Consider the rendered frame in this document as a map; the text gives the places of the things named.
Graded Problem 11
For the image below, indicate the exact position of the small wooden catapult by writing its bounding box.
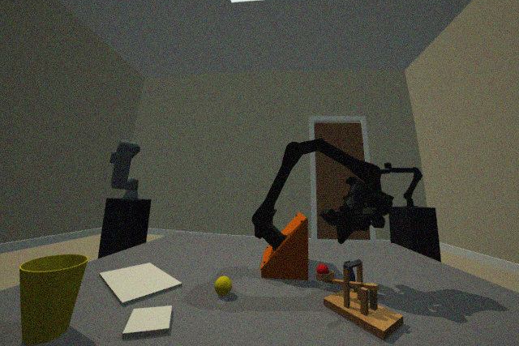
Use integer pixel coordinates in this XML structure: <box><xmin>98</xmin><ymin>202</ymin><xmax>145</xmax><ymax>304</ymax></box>
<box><xmin>316</xmin><ymin>259</ymin><xmax>404</xmax><ymax>340</ymax></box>

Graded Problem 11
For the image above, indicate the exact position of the yellow ball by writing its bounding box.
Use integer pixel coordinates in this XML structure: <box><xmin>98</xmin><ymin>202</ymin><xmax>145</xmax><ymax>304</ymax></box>
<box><xmin>215</xmin><ymin>276</ymin><xmax>232</xmax><ymax>296</ymax></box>

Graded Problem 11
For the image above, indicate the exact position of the red ball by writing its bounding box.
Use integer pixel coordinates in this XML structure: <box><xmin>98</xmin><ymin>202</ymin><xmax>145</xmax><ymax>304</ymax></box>
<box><xmin>317</xmin><ymin>264</ymin><xmax>329</xmax><ymax>274</ymax></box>

